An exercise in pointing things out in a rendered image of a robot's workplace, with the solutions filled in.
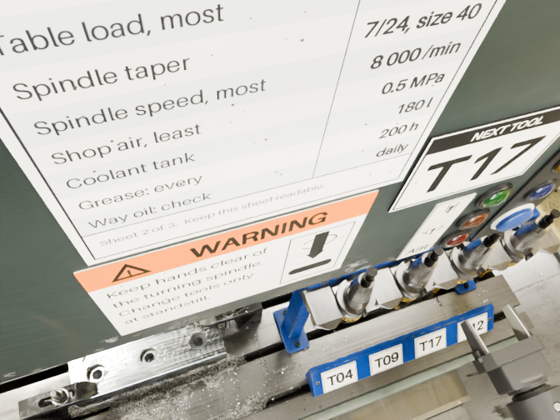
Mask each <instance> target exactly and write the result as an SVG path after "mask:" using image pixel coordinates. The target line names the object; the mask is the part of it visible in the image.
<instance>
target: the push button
mask: <svg viewBox="0 0 560 420"><path fill-rule="evenodd" d="M532 216H533V210H532V209H531V208H530V207H529V208H524V209H522V210H519V211H517V212H514V213H512V214H510V215H509V216H507V217H505V218H504V219H503V220H501V221H500V222H499V223H498V224H497V225H496V226H495V228H496V229H497V230H498V231H499V232H506V231H509V230H512V229H514V228H517V227H519V226H521V225H522V224H524V223H525V222H526V221H527V220H529V219H530V218H531V217H532Z"/></svg>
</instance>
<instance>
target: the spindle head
mask: <svg viewBox="0 0 560 420"><path fill-rule="evenodd" d="M558 104H560V0H506V1H505V3H504V4H503V5H502V8H501V9H500V11H499V13H498V15H497V16H496V18H495V20H494V21H493V23H492V26H491V27H490V28H489V30H488V32H487V34H486V36H485V38H484V39H483V40H482V43H481V44H480V46H479V48H478V50H477V51H476V53H475V55H474V56H473V58H472V61H471V62H470V63H469V65H468V67H467V69H466V71H465V73H464V74H463V75H462V78H461V79H460V81H459V83H458V84H457V86H456V88H455V89H454V91H453V93H452V95H451V97H450V98H449V100H448V101H447V104H446V106H445V107H444V109H443V110H442V112H441V114H440V116H439V118H438V119H437V121H436V123H435V124H434V126H433V128H432V130H431V132H430V133H429V135H428V136H427V139H426V141H425V142H424V144H423V145H422V147H421V149H420V151H419V153H418V154H417V156H416V158H415V159H414V161H413V163H412V165H411V167H410V168H409V169H408V171H407V174H406V175H405V177H404V179H403V180H402V181H401V182H395V183H392V184H388V185H385V186H382V187H376V188H374V189H370V190H367V191H364V192H358V193H354V194H352V195H348V196H345V197H340V198H336V199H333V200H330V201H326V202H321V203H318V204H314V205H312V206H308V207H303V208H299V209H296V210H292V211H290V212H284V213H281V214H278V215H274V216H271V217H265V218H263V219H259V220H256V221H252V222H247V223H244V224H241V225H237V226H234V227H229V228H225V229H222V230H219V231H216V232H210V233H207V234H203V235H201V236H197V237H191V238H189V239H185V240H182V241H179V242H173V243H170V244H167V245H163V246H161V247H155V248H151V249H148V250H145V251H141V252H136V253H133V254H130V255H127V256H123V257H118V258H114V259H111V260H108V261H105V262H100V263H96V264H93V265H89V266H88V265H87V264H86V262H85V261H84V259H83V257H82V256H81V254H80V253H79V251H78V250H77V249H76V248H75V246H74V245H73V243H72V241H71V240H70V238H69V237H68V235H67V234H66V233H65V232H64V230H63V228H62V227H61V225H60V224H59V222H58V220H57V219H56V218H55V217H54V216H53V214H52V212H51V211H50V209H49V208H48V206H47V204H46V203H45V202H44V201H43V199H42V198H41V196H40V195H39V193H38V191H37V190H36V188H35V187H34V186H33V185H32V183H31V182H30V180H29V179H28V177H27V175H26V174H25V172H24V171H23V170H22V169H21V167H20V166H19V164H18V162H17V161H16V159H15V158H14V156H13V155H12V154H11V153H10V151H9V150H8V148H7V146H6V145H5V143H4V142H3V140H2V139H1V138H0V384H1V383H5V382H8V381H11V380H13V379H17V378H21V377H24V376H27V375H29V374H33V373H37V372H40V371H42V370H45V369H49V368H53V367H56V366H58V365H61V364H64V363H69V362H71V361H74V360H77V359H80V358H85V357H87V356H90V355H93V354H96V353H100V352H103V351H106V350H108V349H112V348H116V347H119V346H122V345H124V344H128V343H132V342H135V341H137V340H140V339H144V338H148V337H151V336H153V335H156V334H159V333H164V332H166V331H169V330H172V329H175V328H180V327H182V326H185V325H188V324H191V323H195V322H198V321H201V320H203V319H207V318H211V317H214V316H217V315H219V314H223V313H227V312H230V311H232V310H235V309H239V308H243V307H246V306H248V305H251V304H254V303H259V302H261V301H264V300H267V299H270V298H275V297H277V296H280V295H283V294H286V293H290V292H293V291H296V290H298V289H302V288H306V287H309V286H312V285H314V284H318V283H322V282H325V281H327V280H330V279H334V278H338V277H341V276H343V275H346V274H349V273H354V272H356V271H359V270H362V269H365V268H370V267H372V266H375V265H378V264H381V263H385V262H388V261H391V260H393V259H396V258H397V256H398V255H399V253H400V252H401V251H402V250H403V249H404V247H405V246H406V245H407V243H408V242H409V240H410V239H411V238H412V236H413V235H414V233H415V232H416V231H417V230H418V229H419V227H420V226H421V225H422V223H423V222H424V220H425V219H426V218H427V216H428V215H429V213H430V212H431V211H432V210H433V209H434V207H435V206H436V205H437V204H438V203H443V202H446V201H449V200H453V199H455V198H460V197H463V196H467V195H469V194H473V193H476V194H477V195H476V196H475V198H474V199H473V200H472V201H471V202H470V203H469V204H468V205H467V206H466V207H465V208H464V210H463V211H462V212H461V213H460V214H459V215H458V217H457V218H456V219H455V220H454V221H453V223H452V224H451V225H450V226H449V227H448V229H447V230H446V231H445V232H444V233H443V234H442V236H441V237H440V238H439V239H438V240H437V241H436V242H435V243H434V244H433V245H432V248H433V247H436V246H438V245H439V243H440V241H441V240H442V239H443V238H445V237H446V236H447V235H448V234H450V233H453V232H455V231H457V230H458V229H457V228H456V224H457V222H458V220H459V219H460V218H462V217H463V216H465V215H466V214H468V213H470V212H472V211H474V210H476V209H478V208H477V207H476V205H475V202H476V201H477V199H478V198H479V197H480V196H481V195H482V194H484V193H485V192H486V191H488V190H489V189H491V188H494V187H496V186H498V185H500V184H504V183H511V184H512V185H513V186H514V187H515V188H514V191H513V193H512V194H511V195H510V196H509V197H507V199H506V200H505V201H504V202H502V203H500V204H498V205H497V206H494V207H490V209H491V211H492V213H491V215H490V216H489V217H488V218H487V219H486V220H485V221H484V222H483V223H482V224H481V225H479V226H477V227H474V228H471V230H472V235H473V234H475V233H476V232H477V231H478V230H479V229H480V228H481V227H482V226H483V225H484V224H485V223H486V222H487V221H488V220H489V219H490V218H491V217H492V216H493V215H494V214H495V213H496V212H497V211H498V210H499V209H500V208H501V207H502V206H503V205H504V204H505V203H506V202H507V201H508V200H509V199H510V198H511V197H512V196H513V195H514V194H515V193H516V192H517V191H518V190H519V189H520V188H521V187H522V186H523V185H524V184H525V183H526V182H527V181H528V180H529V179H530V178H531V177H532V176H533V175H534V174H535V173H536V172H537V171H538V170H539V169H540V168H541V167H542V166H543V165H544V164H545V163H546V162H547V161H548V160H549V159H550V158H551V157H552V156H553V155H554V154H555V153H556V152H557V151H558V150H559V149H560V135H559V137H558V138H557V139H556V140H555V141H554V142H553V143H552V144H551V145H550V146H549V147H548V148H547V149H546V150H545V151H544V152H543V153H542V154H541V156H540V157H539V158H538V159H537V160H536V161H535V162H534V163H533V164H532V165H531V166H530V167H529V168H528V169H527V170H526V171H525V172H524V173H523V174H522V175H518V176H516V177H510V178H507V179H504V180H502V181H498V182H493V183H490V184H487V185H484V186H481V187H475V188H473V189H469V190H467V191H463V192H458V193H455V194H452V195H449V196H446V197H440V198H438V199H434V200H432V201H428V202H423V203H420V204H418V205H414V206H411V207H406V208H403V209H400V210H397V211H394V212H388V209H389V208H390V206H391V204H392V202H393V200H394V198H395V197H396V196H397V194H398V192H399V190H400V188H401V187H402V185H403V183H404V182H405V180H406V178H407V177H408V174H409V173H410V172H411V170H412V168H413V166H414V164H415V162H416V161H417V160H418V157H419V156H420V154H421V152H422V151H423V149H424V147H425V146H426V144H427V142H428V140H429V138H430V137H431V136H434V135H438V134H441V133H447V132H451V131H454V130H458V129H461V128H467V127H471V126H474V125H478V124H482V123H488V122H491V121H495V120H498V119H502V118H508V117H511V116H515V115H518V114H522V113H528V112H531V111H535V110H538V109H542V108H548V107H551V106H555V105H558ZM376 190H378V191H379V192H378V194H377V196H376V198H375V200H374V202H373V204H372V206H371V207H370V209H369V211H368V213H367V216H366V217H365V219H364V221H363V223H362V226H361V227H360V229H359V231H358V233H357V236H356V237H355V239H354V241H353V242H352V245H351V247H350V248H349V250H348V252H347V255H346V257H345V258H344V260H343V262H342V265H341V267H340V268H338V269H335V270H332V271H330V272H325V273H322V274H319V275H316V276H313V277H309V278H306V279H303V280H300V281H297V282H292V283H289V284H287V285H284V286H281V287H276V288H274V289H271V290H268V291H265V292H260V293H258V294H254V295H252V296H249V297H245V298H241V299H238V300H236V301H233V302H228V303H225V304H223V305H220V306H216V307H212V308H209V309H207V310H203V311H201V312H196V313H193V314H190V315H187V316H185V317H180V318H177V319H174V320H172V321H168V322H164V323H161V324H158V325H155V326H152V327H148V328H145V329H142V330H139V331H136V332H131V333H129V334H126V335H123V336H122V335H121V334H120V333H119V331H118V330H117V329H116V328H115V327H114V326H113V324H112V323H111V322H110V320H109V319H108V318H107V316H106V315H105V314H104V313H103V311H102V310H101V308H100V307H99V306H98V305H97V304H96V303H95V301H94V300H93V299H92V297H91V296H90V295H89V294H88V292H87V291H86V289H85V288H84V287H83V285H82V284H81V283H80V282H79V281H78V280H77V278H76V277H75V276H74V275H73V274H74V273H75V272H78V271H82V270H84V269H88V268H93V267H96V266H100V265H103V264H106V263H111V262H115V261H118V260H122V259H124V258H130V257H133V256H137V255H140V254H143V253H149V252H151V251H155V250H158V249H161V248H167V247H170V246H173V245H177V244H179V243H185V242H188V241H192V240H195V239H198V238H204V237H207V236H210V235H213V234H217V233H222V232H226V231H228V230H232V229H235V228H240V227H244V226H247V225H250V224H254V223H259V222H262V221H265V220H268V219H272V218H277V217H281V216H283V215H287V214H290V213H295V212H299V211H302V210H305V209H309V208H314V207H317V206H321V205H323V204H327V203H332V202H336V201H339V200H342V199H345V198H350V197H354V196H357V195H360V194H364V193H369V192H372V191H376Z"/></svg>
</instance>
